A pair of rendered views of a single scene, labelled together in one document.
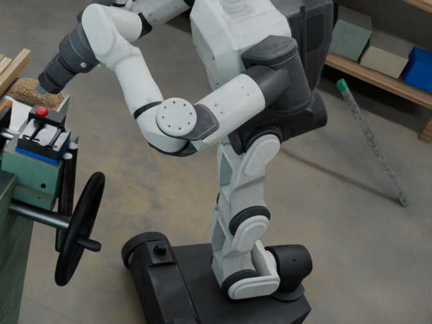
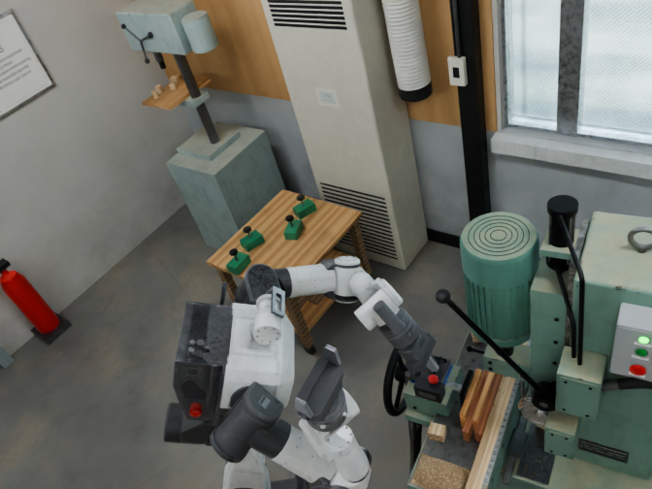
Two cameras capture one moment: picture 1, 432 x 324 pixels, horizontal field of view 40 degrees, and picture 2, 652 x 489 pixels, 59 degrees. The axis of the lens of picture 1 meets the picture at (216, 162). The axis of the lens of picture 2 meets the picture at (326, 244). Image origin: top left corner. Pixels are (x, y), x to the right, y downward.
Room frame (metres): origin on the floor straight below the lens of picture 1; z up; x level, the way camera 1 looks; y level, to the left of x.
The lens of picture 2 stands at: (1.89, 0.97, 2.44)
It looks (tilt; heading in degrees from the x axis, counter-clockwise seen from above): 40 degrees down; 224
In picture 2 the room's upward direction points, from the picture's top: 18 degrees counter-clockwise
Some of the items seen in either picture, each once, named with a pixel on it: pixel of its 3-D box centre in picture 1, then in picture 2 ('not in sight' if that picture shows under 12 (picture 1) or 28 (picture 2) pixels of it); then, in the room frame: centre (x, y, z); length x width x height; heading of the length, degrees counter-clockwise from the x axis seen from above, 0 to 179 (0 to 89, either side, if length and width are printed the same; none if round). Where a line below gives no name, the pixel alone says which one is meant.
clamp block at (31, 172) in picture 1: (40, 156); (434, 387); (1.05, 0.40, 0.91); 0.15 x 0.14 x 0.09; 5
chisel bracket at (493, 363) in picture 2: not in sight; (511, 362); (0.94, 0.60, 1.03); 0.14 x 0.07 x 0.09; 95
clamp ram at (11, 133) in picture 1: (11, 135); (457, 388); (1.04, 0.48, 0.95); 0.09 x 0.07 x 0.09; 5
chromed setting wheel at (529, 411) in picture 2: not in sight; (542, 411); (1.06, 0.72, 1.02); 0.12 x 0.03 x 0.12; 95
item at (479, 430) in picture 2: not in sight; (490, 403); (1.03, 0.57, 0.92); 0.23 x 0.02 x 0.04; 5
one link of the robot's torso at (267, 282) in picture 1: (245, 269); not in sight; (1.56, -0.25, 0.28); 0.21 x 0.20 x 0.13; 125
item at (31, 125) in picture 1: (45, 132); (430, 374); (1.05, 0.40, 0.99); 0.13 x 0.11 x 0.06; 5
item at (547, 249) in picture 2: not in sight; (564, 234); (0.93, 0.72, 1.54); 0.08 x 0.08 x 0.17; 5
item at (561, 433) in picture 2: not in sight; (562, 429); (1.08, 0.78, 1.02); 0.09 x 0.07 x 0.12; 5
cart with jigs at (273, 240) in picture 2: not in sight; (294, 264); (0.31, -0.85, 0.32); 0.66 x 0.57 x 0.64; 176
